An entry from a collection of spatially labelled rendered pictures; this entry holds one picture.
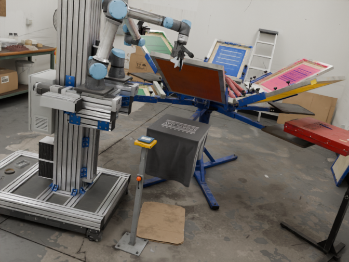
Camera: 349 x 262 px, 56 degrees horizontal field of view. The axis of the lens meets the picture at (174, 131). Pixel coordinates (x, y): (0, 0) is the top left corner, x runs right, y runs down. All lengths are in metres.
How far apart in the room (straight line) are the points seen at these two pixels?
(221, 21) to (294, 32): 1.45
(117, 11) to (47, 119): 1.12
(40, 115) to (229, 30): 4.98
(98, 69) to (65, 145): 0.91
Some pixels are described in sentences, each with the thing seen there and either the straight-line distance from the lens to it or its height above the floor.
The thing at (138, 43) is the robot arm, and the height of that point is 1.55.
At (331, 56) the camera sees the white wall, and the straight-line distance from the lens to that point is 7.11.
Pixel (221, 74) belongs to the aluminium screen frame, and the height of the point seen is 1.49.
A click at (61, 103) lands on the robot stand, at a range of 2.48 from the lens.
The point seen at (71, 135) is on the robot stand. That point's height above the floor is 0.78.
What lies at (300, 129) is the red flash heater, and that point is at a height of 1.09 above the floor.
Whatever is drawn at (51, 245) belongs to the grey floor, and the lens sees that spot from 2.95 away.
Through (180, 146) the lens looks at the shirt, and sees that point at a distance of 2.67.
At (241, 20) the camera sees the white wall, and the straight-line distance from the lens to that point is 7.09.
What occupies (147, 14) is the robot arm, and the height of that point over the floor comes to 1.82.
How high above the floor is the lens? 1.91
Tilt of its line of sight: 20 degrees down
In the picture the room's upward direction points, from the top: 9 degrees clockwise
